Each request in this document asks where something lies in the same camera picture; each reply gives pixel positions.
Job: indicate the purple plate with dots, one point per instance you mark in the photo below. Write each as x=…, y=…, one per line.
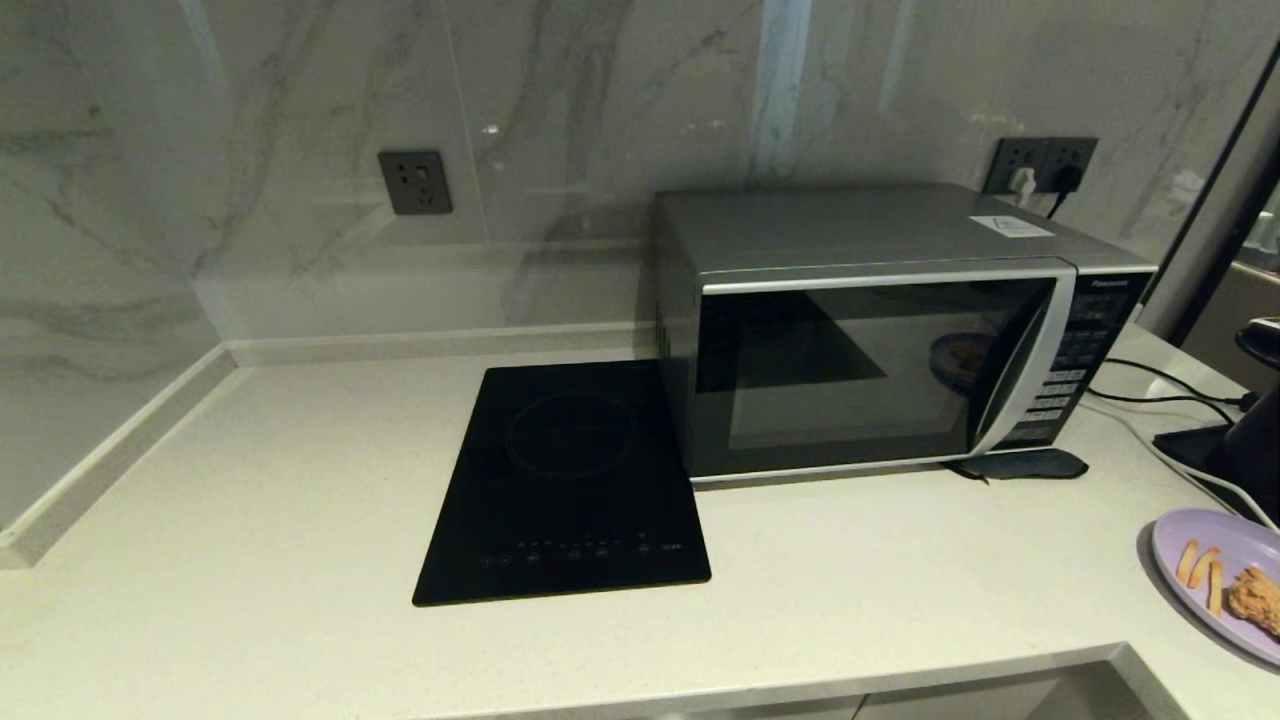
x=1235, y=535

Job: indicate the silver microwave oven body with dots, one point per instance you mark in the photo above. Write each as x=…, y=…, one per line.
x=850, y=225

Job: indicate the white paper sheet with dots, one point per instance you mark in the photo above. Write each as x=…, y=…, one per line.
x=1012, y=226

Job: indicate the black induction cooktop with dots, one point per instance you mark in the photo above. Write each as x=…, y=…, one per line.
x=570, y=480

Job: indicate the dark blue rubber mat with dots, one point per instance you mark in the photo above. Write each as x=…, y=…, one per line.
x=1030, y=465

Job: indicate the white power plug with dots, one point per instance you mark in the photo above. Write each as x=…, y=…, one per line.
x=1023, y=185

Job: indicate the black power plug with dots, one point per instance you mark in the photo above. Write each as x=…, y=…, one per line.
x=1068, y=178

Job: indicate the orange french fry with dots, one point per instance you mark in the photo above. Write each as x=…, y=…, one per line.
x=1216, y=590
x=1187, y=562
x=1205, y=565

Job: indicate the black countertop appliance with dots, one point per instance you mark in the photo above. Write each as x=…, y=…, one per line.
x=1260, y=450

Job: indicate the brown fried chicken piece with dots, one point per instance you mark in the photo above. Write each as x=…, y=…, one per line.
x=1258, y=600

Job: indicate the grey single wall socket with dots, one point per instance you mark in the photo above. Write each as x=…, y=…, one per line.
x=415, y=182

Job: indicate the grey double wall socket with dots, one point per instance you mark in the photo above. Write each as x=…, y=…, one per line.
x=1010, y=150

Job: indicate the black vertical frame strip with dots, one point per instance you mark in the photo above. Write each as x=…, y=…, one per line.
x=1220, y=180

